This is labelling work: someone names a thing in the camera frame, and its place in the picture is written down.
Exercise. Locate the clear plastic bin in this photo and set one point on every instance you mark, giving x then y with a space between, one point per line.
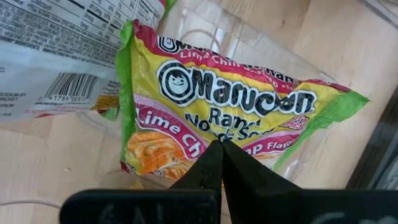
233 40

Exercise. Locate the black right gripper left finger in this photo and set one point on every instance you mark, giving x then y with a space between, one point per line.
205 174

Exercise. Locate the lime chili shrimp ramen pack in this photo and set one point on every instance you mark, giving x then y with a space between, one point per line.
217 102
62 46

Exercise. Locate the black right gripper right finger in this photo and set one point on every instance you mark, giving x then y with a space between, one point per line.
248 177

